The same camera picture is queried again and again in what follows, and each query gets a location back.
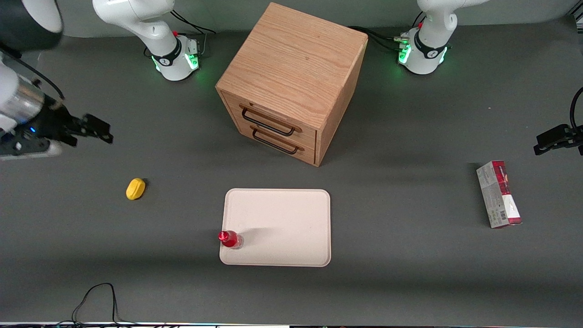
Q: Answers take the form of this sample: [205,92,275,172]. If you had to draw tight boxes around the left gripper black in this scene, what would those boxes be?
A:
[534,124,583,156]

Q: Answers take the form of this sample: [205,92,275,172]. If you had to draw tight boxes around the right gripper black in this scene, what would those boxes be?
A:
[23,104,113,146]

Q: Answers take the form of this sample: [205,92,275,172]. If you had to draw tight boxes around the small red coke bottle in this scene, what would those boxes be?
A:
[218,231,244,250]

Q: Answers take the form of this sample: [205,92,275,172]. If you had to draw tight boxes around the cream rectangular tray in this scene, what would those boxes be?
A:
[219,189,331,267]

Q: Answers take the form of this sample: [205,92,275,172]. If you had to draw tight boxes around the yellow lemon toy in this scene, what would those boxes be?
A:
[126,178,146,200]

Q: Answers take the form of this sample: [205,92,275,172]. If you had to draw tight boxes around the red plaid cardboard box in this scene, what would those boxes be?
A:
[476,160,522,229]

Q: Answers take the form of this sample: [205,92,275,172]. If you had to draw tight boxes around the wooden drawer front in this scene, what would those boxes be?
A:
[236,119,317,166]
[222,92,318,147]

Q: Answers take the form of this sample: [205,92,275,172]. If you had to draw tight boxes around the wooden two-drawer cabinet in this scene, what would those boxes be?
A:
[215,2,368,167]

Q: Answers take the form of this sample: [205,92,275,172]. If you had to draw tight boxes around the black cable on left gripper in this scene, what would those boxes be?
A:
[570,87,583,133]

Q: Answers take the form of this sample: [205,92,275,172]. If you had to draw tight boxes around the black cable along right arm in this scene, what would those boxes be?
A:
[0,46,65,101]

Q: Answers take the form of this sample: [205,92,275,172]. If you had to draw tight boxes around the black cables at right base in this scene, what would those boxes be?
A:
[171,10,217,35]

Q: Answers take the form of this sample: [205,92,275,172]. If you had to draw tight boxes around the black cables at base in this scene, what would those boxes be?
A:
[348,25,410,53]
[171,10,217,35]

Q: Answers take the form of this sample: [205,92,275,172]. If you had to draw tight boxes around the thin black looped cable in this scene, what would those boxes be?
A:
[55,282,137,327]

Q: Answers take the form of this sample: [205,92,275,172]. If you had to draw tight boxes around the black metal drawer handle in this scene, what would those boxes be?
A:
[240,105,302,137]
[251,127,304,155]

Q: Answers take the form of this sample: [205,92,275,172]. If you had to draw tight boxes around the black cables at left base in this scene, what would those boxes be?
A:
[348,25,410,53]

